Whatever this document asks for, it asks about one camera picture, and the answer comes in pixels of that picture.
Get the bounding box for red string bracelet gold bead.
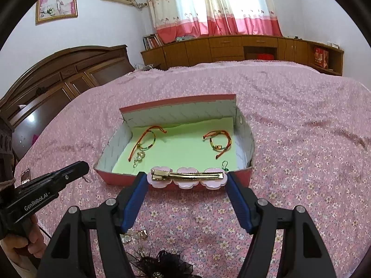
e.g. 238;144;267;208
203;130;233;160

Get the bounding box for dark wooden headboard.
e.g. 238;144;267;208
0;45;135;163

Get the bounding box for gold pearl cluster earring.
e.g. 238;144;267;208
121;228;149;244

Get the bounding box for white and pink curtain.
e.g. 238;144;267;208
144;0;283;43

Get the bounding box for black feather hair accessory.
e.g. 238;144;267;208
126;246;198;278

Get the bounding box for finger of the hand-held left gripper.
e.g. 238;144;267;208
43;161;90;193

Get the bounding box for row of books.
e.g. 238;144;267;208
143;34;163;50

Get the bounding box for person's left hand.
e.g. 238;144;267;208
0;217;45;267

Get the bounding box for white cable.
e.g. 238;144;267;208
134;63;160;71

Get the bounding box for pink flower hair clip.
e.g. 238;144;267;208
146;166;229;190

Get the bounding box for pink floral bedspread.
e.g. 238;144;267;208
13;59;371;278

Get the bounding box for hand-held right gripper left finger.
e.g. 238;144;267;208
38;171;149;278

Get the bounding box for long wooden cabinet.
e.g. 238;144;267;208
141;35;345;76

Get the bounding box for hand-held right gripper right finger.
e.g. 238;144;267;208
226;171;338;278

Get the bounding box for red cardboard box green lining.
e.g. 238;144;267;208
93;94;256;193

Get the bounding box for framed wall photo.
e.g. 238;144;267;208
35;0;78;25

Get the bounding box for red gift box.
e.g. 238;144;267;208
314;47;329;69

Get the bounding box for red string bracelet green beads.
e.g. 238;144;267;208
128;125;167;163

